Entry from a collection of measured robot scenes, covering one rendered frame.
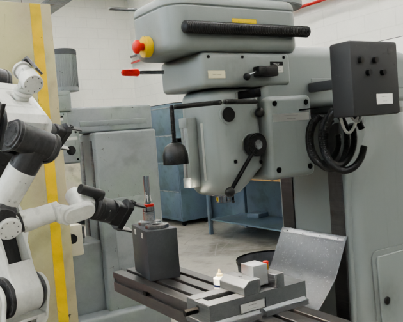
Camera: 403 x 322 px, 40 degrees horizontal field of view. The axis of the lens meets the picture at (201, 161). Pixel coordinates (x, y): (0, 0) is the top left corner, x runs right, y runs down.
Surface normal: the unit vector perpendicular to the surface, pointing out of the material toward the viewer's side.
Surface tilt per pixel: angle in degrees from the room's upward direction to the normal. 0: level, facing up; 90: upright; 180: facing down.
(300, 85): 90
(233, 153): 90
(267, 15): 90
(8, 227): 117
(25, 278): 60
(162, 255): 90
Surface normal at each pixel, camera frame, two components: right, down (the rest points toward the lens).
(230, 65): 0.54, 0.00
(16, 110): 0.37, -0.84
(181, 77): -0.84, 0.09
